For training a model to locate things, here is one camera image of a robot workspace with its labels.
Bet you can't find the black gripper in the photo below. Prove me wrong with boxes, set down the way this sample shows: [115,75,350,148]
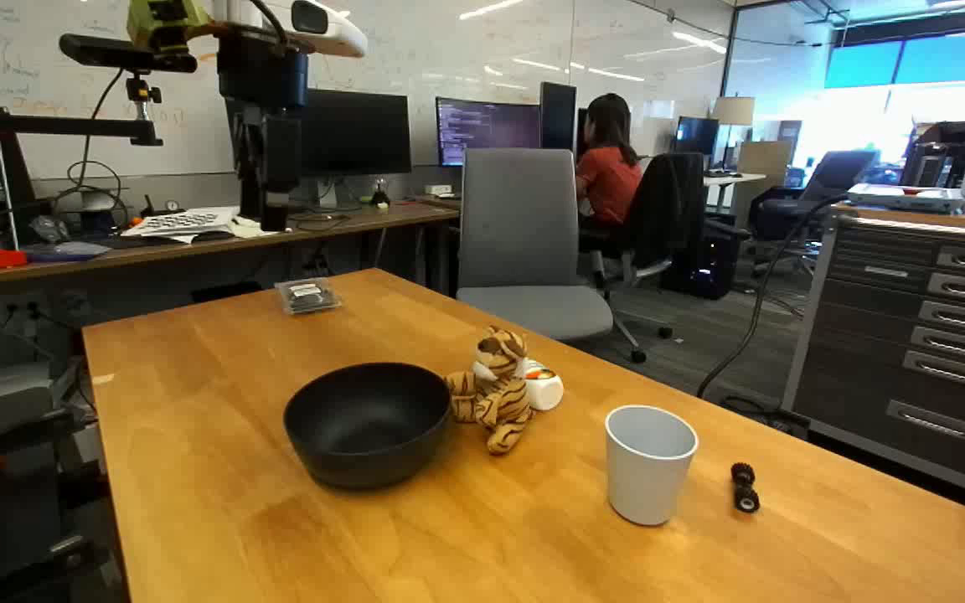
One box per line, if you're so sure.
[215,31,311,233]

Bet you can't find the striped tiger plush toy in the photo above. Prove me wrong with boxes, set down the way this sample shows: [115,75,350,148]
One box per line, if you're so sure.
[441,324,543,458]

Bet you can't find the black bowl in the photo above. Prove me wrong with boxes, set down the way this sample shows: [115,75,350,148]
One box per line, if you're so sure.
[282,358,453,494]

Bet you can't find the open magazine papers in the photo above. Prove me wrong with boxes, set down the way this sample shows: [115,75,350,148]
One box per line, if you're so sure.
[120,204,268,249]

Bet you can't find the clear plastic packet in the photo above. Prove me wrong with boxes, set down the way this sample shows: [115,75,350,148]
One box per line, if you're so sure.
[274,278,340,317]

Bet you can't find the black switched-off monitor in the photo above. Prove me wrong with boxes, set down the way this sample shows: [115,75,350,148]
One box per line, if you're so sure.
[297,92,412,176]

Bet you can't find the long wooden desk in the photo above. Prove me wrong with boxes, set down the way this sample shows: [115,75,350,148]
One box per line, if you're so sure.
[0,199,461,296]

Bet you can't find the yellow-green device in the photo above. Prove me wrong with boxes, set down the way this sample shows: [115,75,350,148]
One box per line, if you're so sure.
[126,0,217,52]

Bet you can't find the monitor with purple text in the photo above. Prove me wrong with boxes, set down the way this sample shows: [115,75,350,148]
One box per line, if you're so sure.
[432,95,545,172]

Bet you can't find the grey fabric office chair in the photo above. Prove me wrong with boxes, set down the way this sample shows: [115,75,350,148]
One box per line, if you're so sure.
[455,148,615,344]

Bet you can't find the black upright monitor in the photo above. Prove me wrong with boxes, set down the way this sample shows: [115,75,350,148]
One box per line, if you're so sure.
[540,80,580,151]

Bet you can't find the person in red shirt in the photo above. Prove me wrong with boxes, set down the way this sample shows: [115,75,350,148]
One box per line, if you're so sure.
[577,92,645,230]

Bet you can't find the black computer tower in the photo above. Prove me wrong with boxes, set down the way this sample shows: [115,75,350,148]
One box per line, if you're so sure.
[686,215,746,301]

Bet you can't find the white paper cup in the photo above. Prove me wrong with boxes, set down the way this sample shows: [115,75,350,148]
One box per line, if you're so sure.
[598,401,703,528]

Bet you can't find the white lampshade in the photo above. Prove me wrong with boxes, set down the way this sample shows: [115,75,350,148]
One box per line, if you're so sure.
[712,95,757,127]

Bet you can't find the black mesh office chair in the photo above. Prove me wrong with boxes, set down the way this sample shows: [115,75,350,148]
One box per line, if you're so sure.
[746,148,880,270]

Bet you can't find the grey flat laptop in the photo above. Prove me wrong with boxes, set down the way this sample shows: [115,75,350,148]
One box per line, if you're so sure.
[848,182,965,215]

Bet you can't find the grey drawer cabinet wood top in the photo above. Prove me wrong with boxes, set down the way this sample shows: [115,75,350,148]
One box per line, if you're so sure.
[780,209,965,513]

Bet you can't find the black device on cabinet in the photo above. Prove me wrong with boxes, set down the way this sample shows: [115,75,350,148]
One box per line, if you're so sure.
[899,118,965,191]

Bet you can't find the thin black hanging cable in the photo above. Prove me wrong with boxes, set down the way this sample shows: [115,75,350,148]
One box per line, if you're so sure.
[49,68,131,210]

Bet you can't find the black bar camera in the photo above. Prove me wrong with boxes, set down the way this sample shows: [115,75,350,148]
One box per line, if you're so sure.
[58,31,202,76]

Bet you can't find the black camera stand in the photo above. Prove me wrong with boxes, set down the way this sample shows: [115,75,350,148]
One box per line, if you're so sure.
[0,70,165,252]

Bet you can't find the black floor cable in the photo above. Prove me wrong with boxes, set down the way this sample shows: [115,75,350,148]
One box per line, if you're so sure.
[694,285,776,401]

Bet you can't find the small black double ring part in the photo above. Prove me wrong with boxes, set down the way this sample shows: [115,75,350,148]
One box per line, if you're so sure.
[727,458,765,515]

